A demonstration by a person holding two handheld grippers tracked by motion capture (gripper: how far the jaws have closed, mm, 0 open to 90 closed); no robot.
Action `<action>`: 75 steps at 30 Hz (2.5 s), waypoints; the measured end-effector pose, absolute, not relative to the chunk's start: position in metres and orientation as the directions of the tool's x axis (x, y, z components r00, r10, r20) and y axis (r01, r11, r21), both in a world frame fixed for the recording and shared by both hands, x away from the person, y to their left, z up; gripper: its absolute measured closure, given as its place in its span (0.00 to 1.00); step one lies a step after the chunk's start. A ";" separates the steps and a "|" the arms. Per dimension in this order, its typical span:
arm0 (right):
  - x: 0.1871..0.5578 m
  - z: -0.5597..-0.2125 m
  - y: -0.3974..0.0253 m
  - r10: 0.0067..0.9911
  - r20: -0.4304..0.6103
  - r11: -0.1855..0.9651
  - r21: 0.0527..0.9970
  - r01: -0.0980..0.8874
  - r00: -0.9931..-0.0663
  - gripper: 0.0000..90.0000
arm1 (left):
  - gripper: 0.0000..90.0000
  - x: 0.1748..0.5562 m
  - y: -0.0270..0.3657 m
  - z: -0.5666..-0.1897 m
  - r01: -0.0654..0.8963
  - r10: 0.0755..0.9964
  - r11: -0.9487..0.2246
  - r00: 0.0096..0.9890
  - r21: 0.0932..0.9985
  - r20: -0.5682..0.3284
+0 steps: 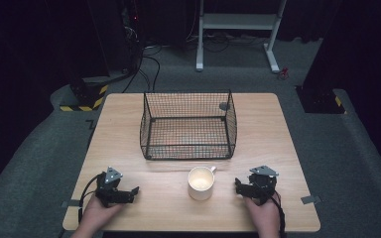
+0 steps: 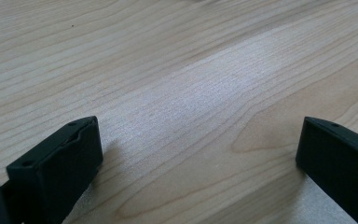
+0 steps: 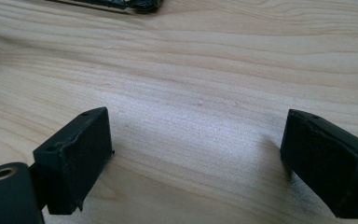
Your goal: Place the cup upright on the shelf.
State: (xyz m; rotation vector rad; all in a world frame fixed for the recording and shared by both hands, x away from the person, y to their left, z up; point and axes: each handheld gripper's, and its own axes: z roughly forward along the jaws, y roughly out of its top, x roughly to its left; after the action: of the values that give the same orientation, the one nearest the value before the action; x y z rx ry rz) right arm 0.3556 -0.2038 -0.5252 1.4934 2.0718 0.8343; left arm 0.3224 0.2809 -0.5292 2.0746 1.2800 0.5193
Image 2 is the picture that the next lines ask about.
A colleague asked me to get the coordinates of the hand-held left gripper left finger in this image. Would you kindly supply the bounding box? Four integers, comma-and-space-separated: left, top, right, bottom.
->
0, 115, 104, 224

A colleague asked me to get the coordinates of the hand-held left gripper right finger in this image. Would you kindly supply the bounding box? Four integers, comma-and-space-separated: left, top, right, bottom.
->
295, 116, 358, 224

